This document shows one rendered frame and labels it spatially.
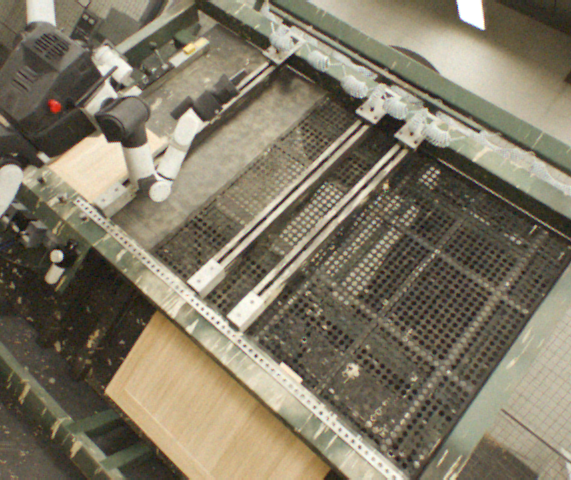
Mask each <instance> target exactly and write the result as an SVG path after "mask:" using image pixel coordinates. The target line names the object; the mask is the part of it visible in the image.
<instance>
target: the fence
mask: <svg viewBox="0 0 571 480"><path fill-rule="evenodd" d="M201 39H203V40H205V41H206V42H205V43H204V44H202V45H201V46H200V47H198V46H196V45H195V43H197V42H198V41H200V40H201ZM193 45H194V46H195V48H196V49H195V50H194V52H193V53H191V54H190V55H189V56H187V55H186V54H184V50H183V51H182V52H180V53H179V55H178V56H176V57H175V58H174V59H172V60H171V61H169V62H170V63H172V64H173V65H175V68H174V69H172V70H171V71H170V72H168V73H167V74H165V75H164V76H163V77H161V78H160V79H159V80H157V81H156V82H155V83H153V84H152V85H151V86H149V87H148V88H147V89H145V90H144V91H142V90H141V89H139V88H138V87H137V86H135V87H134V88H133V89H131V90H130V91H127V92H126V93H125V94H123V95H122V96H127V95H137V96H140V97H141V98H143V99H144V98H145V97H147V96H148V95H149V94H151V93H152V92H153V91H155V90H156V89H157V88H159V87H160V86H161V85H163V84H164V83H165V82H167V81H168V80H169V79H171V78H172V77H173V76H175V75H176V74H177V73H179V72H180V71H181V70H183V69H184V68H185V67H187V66H188V65H189V64H191V63H192V62H193V61H195V60H196V59H197V58H199V57H200V56H201V55H203V54H204V53H205V52H207V51H208V50H209V48H210V43H209V41H208V40H206V39H205V38H203V37H201V38H199V39H198V40H197V41H195V42H194V43H193ZM66 152H67V151H66ZM66 152H65V153H66ZM65 153H63V154H65ZM63 154H62V155H63ZM62 155H59V156H55V157H52V158H48V157H47V156H46V155H45V154H44V153H42V154H41V155H39V157H40V158H41V159H42V160H43V161H44V163H45V165H46V166H47V167H48V166H49V165H50V164H52V163H53V162H54V161H56V160H58V158H59V157H61V156H62Z"/></svg>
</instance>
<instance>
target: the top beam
mask: <svg viewBox="0 0 571 480"><path fill-rule="evenodd" d="M196 3H197V5H198V10H199V11H200V12H202V13H203V14H205V15H207V16H208V17H210V18H212V19H213V20H215V21H216V22H218V23H220V24H222V25H224V26H225V27H227V28H229V29H230V30H232V31H234V32H235V33H237V34H238V35H240V36H242V37H243V38H245V39H247V40H248V41H250V42H251V43H253V44H255V46H256V47H258V48H259V49H261V50H263V51H264V52H265V51H266V50H267V49H269V48H270V47H271V46H272V45H271V42H270V41H269V37H270V35H271V34H272V33H273V31H272V27H271V23H273V28H274V32H277V31H276V30H277V28H279V26H280V25H279V24H277V23H275V22H274V21H272V20H270V19H269V18H267V17H265V16H263V15H262V14H260V13H258V12H257V11H255V10H253V9H252V8H250V7H248V6H247V5H245V4H243V3H241V2H240V1H238V0H196ZM305 43H308V45H309V48H310V50H311V52H314V51H317V52H320V53H321V54H322V55H323V56H326V57H329V59H330V64H342V65H341V66H330V67H329V69H328V70H327V71H325V72H322V71H319V70H317V69H315V68H314V67H312V65H310V64H308V63H307V60H306V59H307V56H309V55H310V52H309V50H308V48H306V45H305ZM305 43H304V44H302V46H301V47H300V48H299V49H297V50H296V51H295V52H294V53H292V54H291V55H290V56H289V57H288V58H287V66H289V67H290V68H292V69H293V70H295V71H297V72H298V73H300V74H302V75H303V76H305V77H306V78H308V79H310V80H311V81H314V82H315V83H317V84H319V85H320V86H322V87H324V88H325V89H327V90H328V91H330V92H332V93H333V94H335V95H336V96H338V97H340V98H341V99H343V100H345V101H346V102H348V103H349V104H351V105H353V106H354V107H356V108H359V107H360V106H362V105H363V104H364V103H365V102H366V101H367V100H368V99H369V97H370V95H371V94H372V93H374V92H373V91H375V89H374V90H370V91H368V92H367V94H366V96H365V97H364V96H363V98H360V97H358V98H357V97H356V96H355V97H354V96H353V95H350V93H347V91H345V90H344V89H343V88H342V86H341V81H342V80H343V78H344V77H345V76H344V72H343V67H342V66H343V65H344V68H345V72H346V76H349V75H352V76H353V77H355V79H356V80H357V81H359V82H365V85H366V87H367V89H371V88H375V87H377V86H378V85H379V84H378V83H376V82H375V81H373V80H371V79H370V78H368V77H366V76H365V75H363V74H361V73H359V72H358V71H356V70H354V69H353V68H351V67H349V66H348V65H346V64H344V63H343V62H341V61H339V60H337V59H336V58H334V57H332V56H331V55H329V54H327V53H326V52H324V51H322V50H320V49H319V48H317V46H315V45H314V44H312V43H310V42H309V41H307V42H305ZM375 92H376V91H375ZM399 102H401V103H405V104H407V108H408V111H419V110H420V109H421V108H420V107H418V106H416V105H415V104H413V103H411V102H410V101H408V100H406V99H405V98H403V97H402V99H399ZM415 114H416V113H409V114H407V116H405V117H404V118H401V119H398V118H395V117H393V116H392V115H389V114H388V113H387V112H386V113H385V114H384V115H383V116H382V117H381V118H380V121H379V122H380V123H382V124H383V125H385V126H387V127H388V129H389V128H390V130H391V131H393V132H395V133H397V132H398V130H399V129H400V128H401V127H402V126H403V125H404V124H405V123H406V122H407V121H409V120H410V119H411V118H412V117H413V116H414V115H415ZM437 127H438V128H439V129H440V130H442V131H448V136H449V135H450V139H451V138H456V137H461V136H464V137H465V138H462V139H456V140H452V141H449V145H448V146H446V145H445V148H442V145H441V147H440V148H439V147H438V146H437V147H435V145H432V144H431V143H428V140H426V139H425V138H424V139H423V142H422V143H421V144H420V145H419V146H418V147H420V148H422V149H423V150H425V151H426V152H428V153H430V154H431V155H433V156H435V157H436V158H438V159H439V160H441V161H443V162H444V163H446V164H447V165H449V166H451V167H452V168H454V169H456V170H457V171H459V172H460V173H462V174H464V175H465V176H467V177H469V178H470V179H472V180H473V181H475V182H478V183H479V184H481V185H482V186H484V187H486V188H487V189H489V190H491V191H492V192H494V193H495V194H497V195H499V196H500V197H502V198H503V199H505V200H507V201H508V202H510V203H512V204H513V205H515V206H516V207H518V208H520V209H521V210H524V211H526V212H527V213H529V214H530V215H532V216H534V217H535V218H537V219H538V220H540V221H542V222H543V223H545V224H547V225H548V226H550V227H551V228H553V229H555V230H556V231H558V232H559V233H562V234H564V235H565V236H567V237H569V238H570V239H571V196H570V195H569V194H567V193H565V192H564V191H562V190H560V189H558V188H556V187H554V186H552V185H551V184H549V183H547V182H546V181H544V180H542V179H541V178H539V177H537V176H535V175H534V174H532V173H530V172H529V170H527V169H525V168H524V167H522V166H520V165H517V164H516V163H514V162H512V161H511V160H509V159H507V158H506V157H504V156H502V155H501V154H499V153H497V152H495V151H494V150H492V149H490V148H489V147H487V146H485V145H484V144H482V143H480V142H478V141H477V140H475V139H473V138H472V137H470V136H467V135H466V134H464V133H462V132H461V131H459V130H457V129H455V128H454V127H452V126H450V125H449V124H447V123H445V122H444V121H442V120H441V122H440V123H439V124H438V125H437Z"/></svg>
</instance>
